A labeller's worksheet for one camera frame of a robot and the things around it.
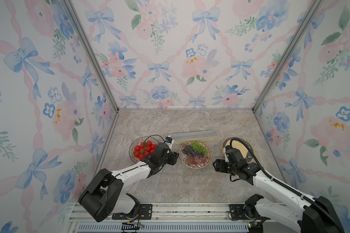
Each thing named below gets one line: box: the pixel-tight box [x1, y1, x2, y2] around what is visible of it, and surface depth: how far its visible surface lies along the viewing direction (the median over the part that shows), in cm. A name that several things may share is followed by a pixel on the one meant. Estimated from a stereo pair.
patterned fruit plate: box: [179, 139, 196, 169], surface depth 94 cm
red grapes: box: [186, 155, 210, 167], surface depth 90 cm
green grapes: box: [190, 140, 209, 156], surface depth 97 cm
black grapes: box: [181, 144, 201, 156], surface depth 94 cm
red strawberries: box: [133, 140, 158, 160], surface depth 97 cm
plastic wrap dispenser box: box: [165, 129, 218, 144], surface depth 98 cm
